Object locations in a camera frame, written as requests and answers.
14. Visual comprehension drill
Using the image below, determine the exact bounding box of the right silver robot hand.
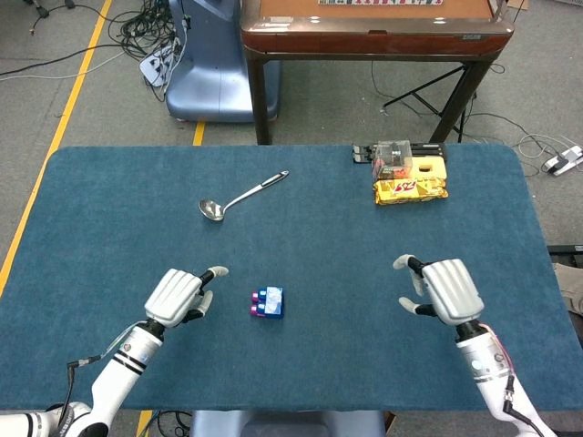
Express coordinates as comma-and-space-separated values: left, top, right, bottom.
392, 253, 486, 327

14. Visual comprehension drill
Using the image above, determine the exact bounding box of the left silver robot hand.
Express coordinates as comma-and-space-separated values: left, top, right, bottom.
144, 265, 230, 330

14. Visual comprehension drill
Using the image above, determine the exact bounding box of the purple building block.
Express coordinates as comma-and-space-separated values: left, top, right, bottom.
248, 290, 268, 319

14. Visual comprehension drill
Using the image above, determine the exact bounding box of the blue and purple toy block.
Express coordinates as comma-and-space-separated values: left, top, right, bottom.
257, 285, 285, 320

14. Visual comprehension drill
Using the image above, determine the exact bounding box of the yellow biscuit packet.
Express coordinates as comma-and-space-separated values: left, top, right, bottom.
373, 178, 450, 207

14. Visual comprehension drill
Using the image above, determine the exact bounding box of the yellow box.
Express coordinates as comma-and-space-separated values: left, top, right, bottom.
407, 154, 448, 181

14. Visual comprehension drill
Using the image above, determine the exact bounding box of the black and beige seat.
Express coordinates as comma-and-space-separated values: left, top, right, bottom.
547, 244, 583, 315

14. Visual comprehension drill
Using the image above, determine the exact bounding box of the blue felt table cover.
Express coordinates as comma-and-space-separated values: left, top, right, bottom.
0, 144, 573, 413

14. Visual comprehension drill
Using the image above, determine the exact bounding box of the clear plastic box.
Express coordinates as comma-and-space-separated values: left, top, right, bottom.
371, 140, 414, 181

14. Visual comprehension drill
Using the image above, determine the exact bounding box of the blue-grey robot torso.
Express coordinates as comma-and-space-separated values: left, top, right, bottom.
189, 409, 388, 437

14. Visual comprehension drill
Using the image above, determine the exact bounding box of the black flat device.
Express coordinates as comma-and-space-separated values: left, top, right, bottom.
351, 142, 448, 165

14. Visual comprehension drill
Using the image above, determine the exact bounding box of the white foot pedal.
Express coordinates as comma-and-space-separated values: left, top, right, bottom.
540, 144, 583, 177

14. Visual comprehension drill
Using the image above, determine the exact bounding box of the black tripod stand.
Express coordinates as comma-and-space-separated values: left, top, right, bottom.
381, 63, 479, 131

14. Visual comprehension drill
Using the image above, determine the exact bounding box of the white power strip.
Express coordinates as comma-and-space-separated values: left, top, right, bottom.
138, 45, 177, 87

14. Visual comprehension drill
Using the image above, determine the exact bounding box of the brown mahjong table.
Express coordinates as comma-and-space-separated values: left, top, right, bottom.
240, 0, 516, 146

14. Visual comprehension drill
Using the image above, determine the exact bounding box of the black wheeled stool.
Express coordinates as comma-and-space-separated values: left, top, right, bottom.
22, 0, 77, 20

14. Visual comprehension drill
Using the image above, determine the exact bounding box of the steel ladle black handle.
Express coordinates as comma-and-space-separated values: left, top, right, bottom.
198, 169, 291, 223

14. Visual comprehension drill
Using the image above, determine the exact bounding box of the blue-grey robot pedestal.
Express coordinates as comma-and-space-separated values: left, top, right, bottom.
165, 0, 282, 124

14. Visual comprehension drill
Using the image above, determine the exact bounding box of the floor cable bundle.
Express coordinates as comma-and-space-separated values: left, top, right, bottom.
107, 0, 183, 104

